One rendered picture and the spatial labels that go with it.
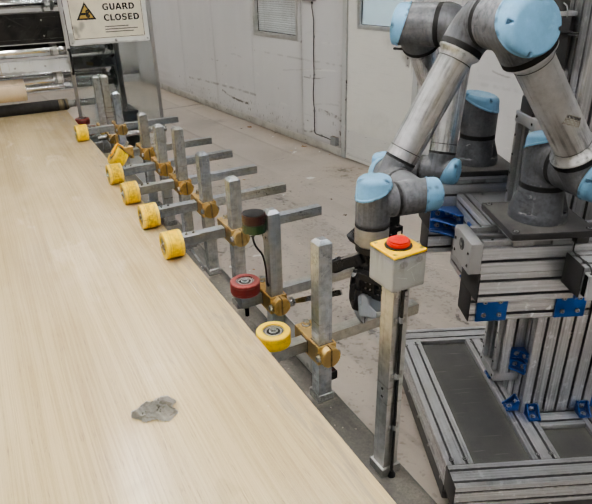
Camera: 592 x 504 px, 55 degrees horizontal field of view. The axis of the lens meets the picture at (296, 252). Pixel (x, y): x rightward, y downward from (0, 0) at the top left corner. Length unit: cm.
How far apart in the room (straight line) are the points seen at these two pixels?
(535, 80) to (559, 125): 13
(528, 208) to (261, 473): 98
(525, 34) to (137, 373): 102
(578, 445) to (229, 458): 143
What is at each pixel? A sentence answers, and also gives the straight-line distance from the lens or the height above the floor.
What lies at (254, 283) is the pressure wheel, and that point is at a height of 91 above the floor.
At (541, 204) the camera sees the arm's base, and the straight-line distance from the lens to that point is 160.
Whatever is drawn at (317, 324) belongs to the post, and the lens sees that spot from 131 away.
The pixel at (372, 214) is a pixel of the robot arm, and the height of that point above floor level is 119.
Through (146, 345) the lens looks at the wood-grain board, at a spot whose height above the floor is 90.
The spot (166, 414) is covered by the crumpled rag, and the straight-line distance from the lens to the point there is 114.
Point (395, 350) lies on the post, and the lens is 109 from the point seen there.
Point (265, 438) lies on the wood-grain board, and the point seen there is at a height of 90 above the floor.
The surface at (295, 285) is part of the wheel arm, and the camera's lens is 160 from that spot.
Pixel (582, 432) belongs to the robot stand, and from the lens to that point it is 227.
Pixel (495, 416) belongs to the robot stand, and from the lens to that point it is 223.
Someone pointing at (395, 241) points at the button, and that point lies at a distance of 98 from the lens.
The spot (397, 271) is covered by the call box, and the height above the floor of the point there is 119.
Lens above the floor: 165
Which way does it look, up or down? 26 degrees down
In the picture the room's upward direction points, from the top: 1 degrees counter-clockwise
